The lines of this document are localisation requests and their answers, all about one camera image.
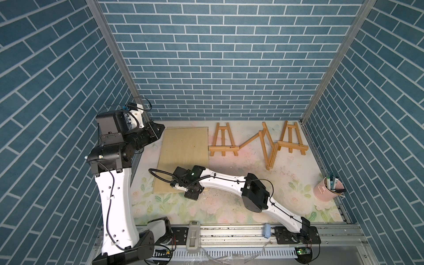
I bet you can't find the plywood canvas board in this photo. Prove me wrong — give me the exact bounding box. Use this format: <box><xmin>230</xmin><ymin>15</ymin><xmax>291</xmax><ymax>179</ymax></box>
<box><xmin>157</xmin><ymin>127</ymin><xmax>209</xmax><ymax>173</ymax></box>

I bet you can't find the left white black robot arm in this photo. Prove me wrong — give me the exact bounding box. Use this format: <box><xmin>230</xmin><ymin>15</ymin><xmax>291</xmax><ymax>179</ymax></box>
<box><xmin>86</xmin><ymin>107</ymin><xmax>173</xmax><ymax>265</ymax></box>

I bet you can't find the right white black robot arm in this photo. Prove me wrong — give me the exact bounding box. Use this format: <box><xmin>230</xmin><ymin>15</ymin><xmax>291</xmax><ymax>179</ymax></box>
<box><xmin>171</xmin><ymin>166</ymin><xmax>321</xmax><ymax>245</ymax></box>

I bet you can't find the pink cup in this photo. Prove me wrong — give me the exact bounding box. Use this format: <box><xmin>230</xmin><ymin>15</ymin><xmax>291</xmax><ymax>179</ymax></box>
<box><xmin>312</xmin><ymin>178</ymin><xmax>344</xmax><ymax>202</ymax></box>

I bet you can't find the right green circuit board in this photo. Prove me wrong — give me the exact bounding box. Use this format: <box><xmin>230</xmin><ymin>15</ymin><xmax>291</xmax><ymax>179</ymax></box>
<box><xmin>295</xmin><ymin>247</ymin><xmax>312</xmax><ymax>256</ymax></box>

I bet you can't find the green marker pen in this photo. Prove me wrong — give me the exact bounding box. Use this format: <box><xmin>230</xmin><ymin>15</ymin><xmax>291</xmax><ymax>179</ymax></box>
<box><xmin>326</xmin><ymin>176</ymin><xmax>331</xmax><ymax>190</ymax></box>

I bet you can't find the teal marker pen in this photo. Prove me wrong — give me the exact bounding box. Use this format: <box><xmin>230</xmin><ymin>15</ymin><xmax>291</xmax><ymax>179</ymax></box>
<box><xmin>330</xmin><ymin>174</ymin><xmax>336</xmax><ymax>190</ymax></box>

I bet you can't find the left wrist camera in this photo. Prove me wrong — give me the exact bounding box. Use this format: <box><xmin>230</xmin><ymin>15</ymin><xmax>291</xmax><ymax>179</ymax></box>
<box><xmin>123</xmin><ymin>103</ymin><xmax>144</xmax><ymax>130</ymax></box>

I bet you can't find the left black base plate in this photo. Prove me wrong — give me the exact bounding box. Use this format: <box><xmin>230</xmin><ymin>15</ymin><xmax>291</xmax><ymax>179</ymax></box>
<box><xmin>150</xmin><ymin>226</ymin><xmax>188</xmax><ymax>246</ymax></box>

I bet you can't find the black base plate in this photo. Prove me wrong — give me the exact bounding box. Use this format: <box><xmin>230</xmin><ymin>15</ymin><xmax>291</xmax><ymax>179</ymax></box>
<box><xmin>274</xmin><ymin>226</ymin><xmax>321</xmax><ymax>245</ymax></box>
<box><xmin>150</xmin><ymin>226</ymin><xmax>188</xmax><ymax>246</ymax></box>

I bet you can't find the grey rail clamp handle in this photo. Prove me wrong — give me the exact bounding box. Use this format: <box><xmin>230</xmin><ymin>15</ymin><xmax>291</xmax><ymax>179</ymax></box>
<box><xmin>186</xmin><ymin>221</ymin><xmax>201</xmax><ymax>254</ymax></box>

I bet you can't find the blue rail clip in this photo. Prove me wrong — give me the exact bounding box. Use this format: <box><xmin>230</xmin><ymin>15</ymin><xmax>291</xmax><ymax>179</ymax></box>
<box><xmin>263</xmin><ymin>223</ymin><xmax>272</xmax><ymax>238</ymax></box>

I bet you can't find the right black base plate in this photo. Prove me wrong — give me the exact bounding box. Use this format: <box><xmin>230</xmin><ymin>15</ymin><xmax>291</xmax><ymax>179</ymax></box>
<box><xmin>274</xmin><ymin>226</ymin><xmax>321</xmax><ymax>245</ymax></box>

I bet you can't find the aluminium front rail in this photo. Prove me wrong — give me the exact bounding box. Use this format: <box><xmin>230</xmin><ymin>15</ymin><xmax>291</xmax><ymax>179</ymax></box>
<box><xmin>87</xmin><ymin>223</ymin><xmax>378</xmax><ymax>265</ymax></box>

